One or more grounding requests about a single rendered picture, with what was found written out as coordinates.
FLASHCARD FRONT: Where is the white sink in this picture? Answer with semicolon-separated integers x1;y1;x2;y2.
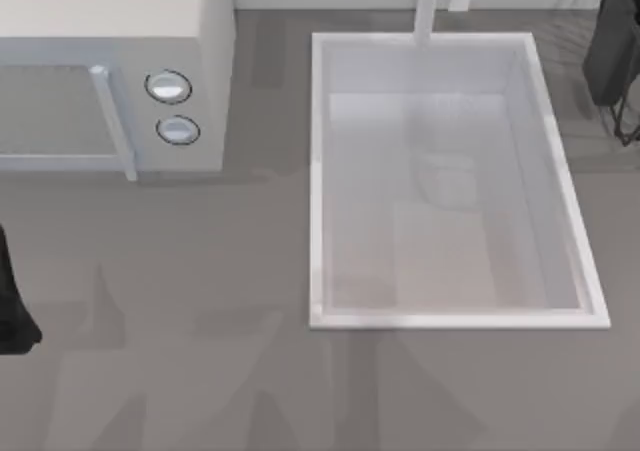
308;31;612;331

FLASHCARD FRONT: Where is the small microwave knob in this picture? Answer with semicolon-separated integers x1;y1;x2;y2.
155;114;202;147

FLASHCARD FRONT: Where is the large microwave knob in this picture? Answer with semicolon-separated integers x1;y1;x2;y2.
143;68;194;106

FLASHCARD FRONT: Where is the pale microwave oven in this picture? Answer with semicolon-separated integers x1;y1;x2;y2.
0;0;237;182

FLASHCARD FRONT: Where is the tall white tap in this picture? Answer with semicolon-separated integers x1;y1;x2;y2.
412;0;443;48

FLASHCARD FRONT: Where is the microwave oven door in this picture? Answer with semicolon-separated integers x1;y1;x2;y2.
0;63;138;182

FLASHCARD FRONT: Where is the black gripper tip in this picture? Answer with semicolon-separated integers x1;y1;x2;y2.
0;224;43;357

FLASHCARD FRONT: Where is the black dish rack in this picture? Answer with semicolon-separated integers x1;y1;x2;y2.
582;0;640;147

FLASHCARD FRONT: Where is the microwave door handle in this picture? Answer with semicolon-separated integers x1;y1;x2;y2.
89;64;139;182

